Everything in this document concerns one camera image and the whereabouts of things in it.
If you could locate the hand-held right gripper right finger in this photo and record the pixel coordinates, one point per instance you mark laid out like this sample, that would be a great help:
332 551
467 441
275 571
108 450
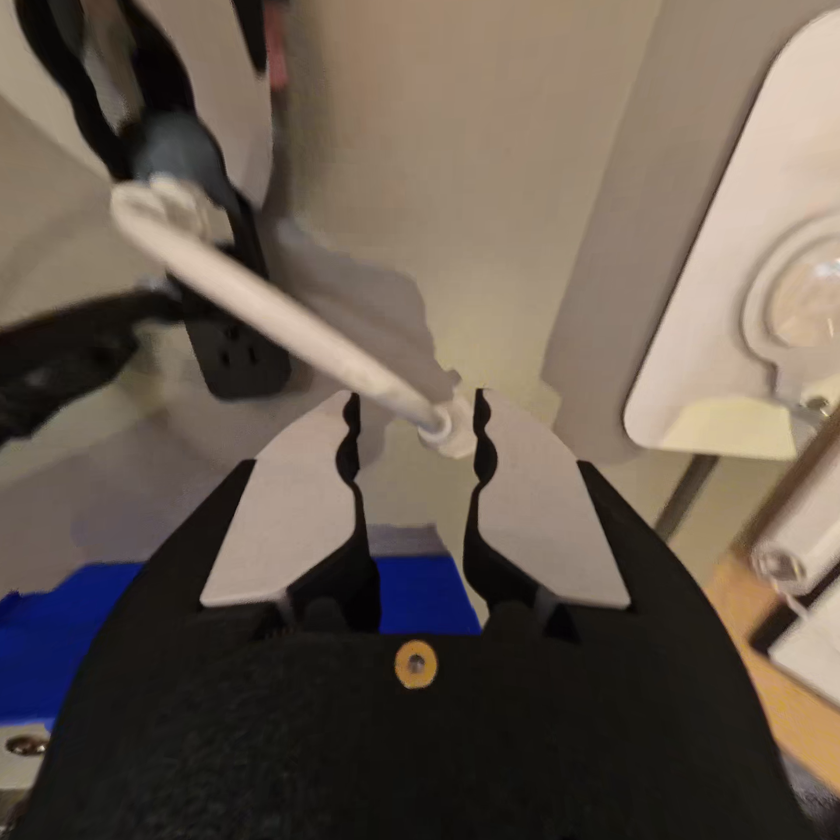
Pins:
551 525

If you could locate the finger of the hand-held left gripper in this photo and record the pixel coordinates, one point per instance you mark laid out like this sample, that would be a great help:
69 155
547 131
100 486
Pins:
26 72
243 131

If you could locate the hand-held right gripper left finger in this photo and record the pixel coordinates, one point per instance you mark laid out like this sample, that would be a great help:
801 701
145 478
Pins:
282 525

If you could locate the black power strip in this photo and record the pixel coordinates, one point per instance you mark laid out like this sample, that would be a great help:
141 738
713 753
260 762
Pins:
249 367

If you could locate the wooden framed instruction board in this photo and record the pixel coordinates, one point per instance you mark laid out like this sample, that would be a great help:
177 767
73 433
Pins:
728 604

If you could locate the blue plastic bin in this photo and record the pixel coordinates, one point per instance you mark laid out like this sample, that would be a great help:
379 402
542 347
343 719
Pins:
52 643

